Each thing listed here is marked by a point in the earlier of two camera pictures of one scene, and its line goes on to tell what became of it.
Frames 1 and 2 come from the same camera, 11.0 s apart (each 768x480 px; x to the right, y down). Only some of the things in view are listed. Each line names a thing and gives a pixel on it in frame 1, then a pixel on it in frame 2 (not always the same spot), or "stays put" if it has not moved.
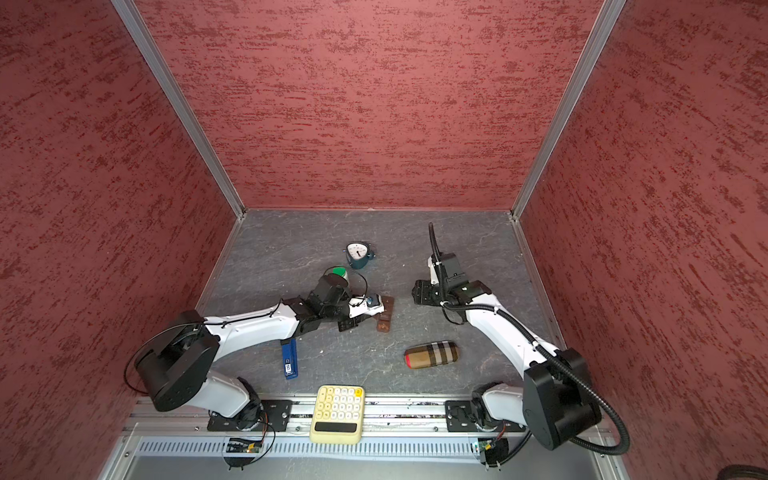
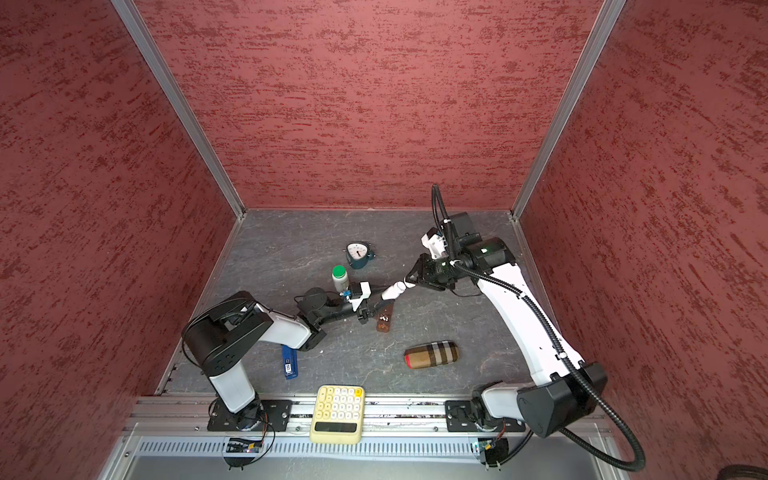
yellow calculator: (338, 414) stays put
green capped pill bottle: (340, 271) stays put
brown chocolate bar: (384, 319) stays put
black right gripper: (422, 293) to (427, 277)
